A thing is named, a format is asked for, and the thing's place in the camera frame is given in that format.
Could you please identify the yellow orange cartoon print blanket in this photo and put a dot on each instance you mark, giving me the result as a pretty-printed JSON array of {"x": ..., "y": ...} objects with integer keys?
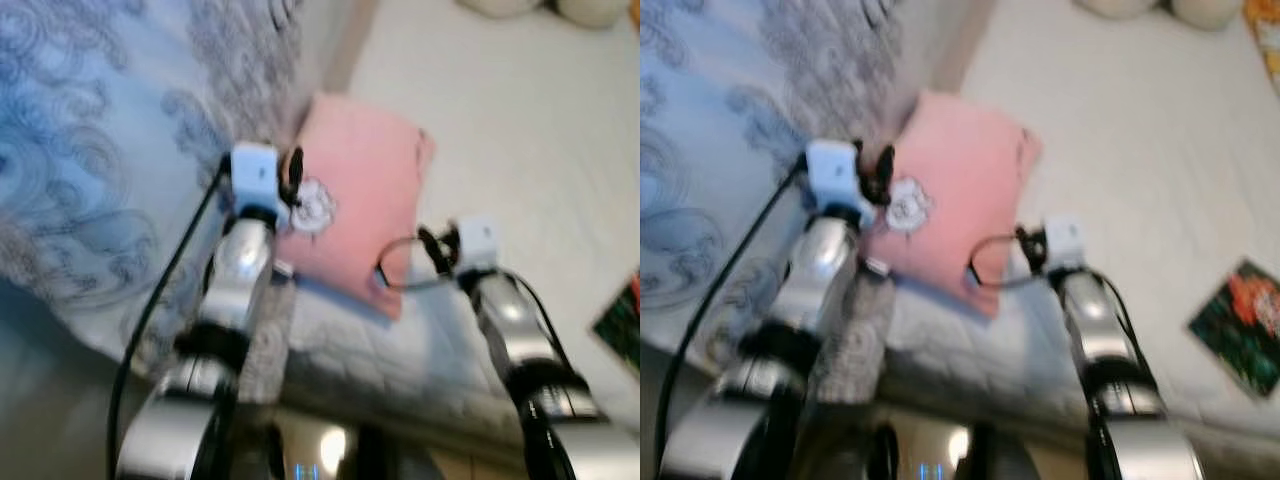
[{"x": 1265, "y": 30}]

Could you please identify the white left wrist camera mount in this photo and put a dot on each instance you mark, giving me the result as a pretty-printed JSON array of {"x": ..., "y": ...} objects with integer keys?
[
  {"x": 253, "y": 172},
  {"x": 832, "y": 170}
]

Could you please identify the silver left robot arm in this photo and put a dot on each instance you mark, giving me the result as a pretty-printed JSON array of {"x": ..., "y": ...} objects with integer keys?
[
  {"x": 825, "y": 260},
  {"x": 240, "y": 260}
]

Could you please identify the white quilted bed sheet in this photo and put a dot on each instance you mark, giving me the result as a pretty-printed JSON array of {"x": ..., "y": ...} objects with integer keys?
[
  {"x": 520, "y": 120},
  {"x": 1130, "y": 120}
]

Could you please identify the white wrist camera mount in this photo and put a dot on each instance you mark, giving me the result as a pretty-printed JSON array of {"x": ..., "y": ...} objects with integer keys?
[
  {"x": 253, "y": 172},
  {"x": 832, "y": 170},
  {"x": 478, "y": 240},
  {"x": 1066, "y": 240}
]

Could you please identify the pink pillow white flower print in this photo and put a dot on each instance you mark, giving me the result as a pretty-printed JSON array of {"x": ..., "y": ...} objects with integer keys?
[
  {"x": 365, "y": 170},
  {"x": 965, "y": 160}
]

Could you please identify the dark green red book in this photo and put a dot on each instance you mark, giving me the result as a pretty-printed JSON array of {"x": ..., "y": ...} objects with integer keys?
[
  {"x": 622, "y": 325},
  {"x": 1240, "y": 325}
]

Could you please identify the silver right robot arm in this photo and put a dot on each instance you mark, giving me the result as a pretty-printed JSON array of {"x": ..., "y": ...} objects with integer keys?
[
  {"x": 505, "y": 315},
  {"x": 1095, "y": 320}
]

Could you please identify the blue grey swirl patterned cloth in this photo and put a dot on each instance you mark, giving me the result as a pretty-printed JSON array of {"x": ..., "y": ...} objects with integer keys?
[
  {"x": 720, "y": 100},
  {"x": 80, "y": 100}
]

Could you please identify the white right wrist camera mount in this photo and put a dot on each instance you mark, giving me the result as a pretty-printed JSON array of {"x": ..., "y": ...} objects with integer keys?
[
  {"x": 478, "y": 240},
  {"x": 1066, "y": 240}
]

